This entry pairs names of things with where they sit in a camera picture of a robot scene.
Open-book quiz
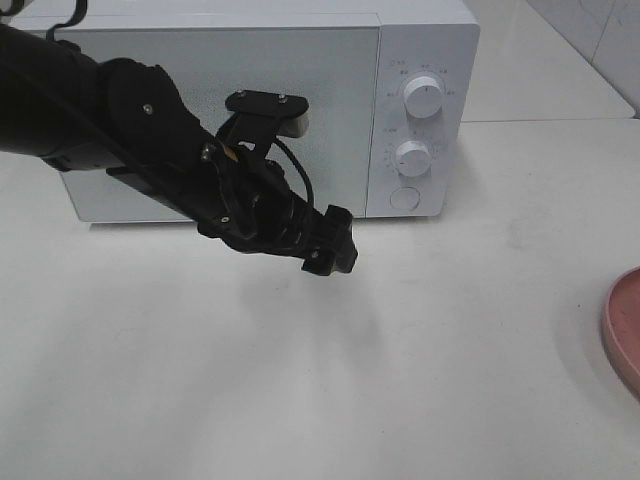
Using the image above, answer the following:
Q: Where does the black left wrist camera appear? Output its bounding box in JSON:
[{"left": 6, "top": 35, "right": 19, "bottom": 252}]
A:
[{"left": 216, "top": 90, "right": 310, "bottom": 153}]

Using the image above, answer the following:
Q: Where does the white microwave oven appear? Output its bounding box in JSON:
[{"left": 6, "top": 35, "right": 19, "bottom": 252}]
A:
[{"left": 2, "top": 1, "right": 480, "bottom": 218}]

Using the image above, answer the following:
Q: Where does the pink plate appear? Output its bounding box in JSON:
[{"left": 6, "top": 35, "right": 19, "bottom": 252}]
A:
[{"left": 601, "top": 267, "right": 639, "bottom": 398}]

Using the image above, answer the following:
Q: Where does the white microwave door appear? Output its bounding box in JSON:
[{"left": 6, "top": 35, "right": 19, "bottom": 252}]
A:
[{"left": 60, "top": 28, "right": 378, "bottom": 216}]

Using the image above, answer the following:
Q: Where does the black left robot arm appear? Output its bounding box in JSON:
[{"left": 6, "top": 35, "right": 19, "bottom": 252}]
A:
[{"left": 1, "top": 25, "right": 358, "bottom": 276}]

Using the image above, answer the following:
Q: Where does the white microwave knob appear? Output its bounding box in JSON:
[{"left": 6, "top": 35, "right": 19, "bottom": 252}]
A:
[
  {"left": 401, "top": 72, "right": 445, "bottom": 119},
  {"left": 395, "top": 140, "right": 432, "bottom": 178}
]

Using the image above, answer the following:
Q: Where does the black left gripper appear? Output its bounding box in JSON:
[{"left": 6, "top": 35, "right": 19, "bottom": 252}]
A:
[{"left": 197, "top": 142, "right": 358, "bottom": 276}]

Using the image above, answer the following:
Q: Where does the black left camera cable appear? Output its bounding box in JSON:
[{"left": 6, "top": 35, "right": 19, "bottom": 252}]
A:
[{"left": 272, "top": 138, "right": 316, "bottom": 209}]

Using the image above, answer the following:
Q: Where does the white round door button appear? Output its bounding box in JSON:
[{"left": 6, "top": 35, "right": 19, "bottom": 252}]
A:
[{"left": 389, "top": 187, "right": 421, "bottom": 211}]

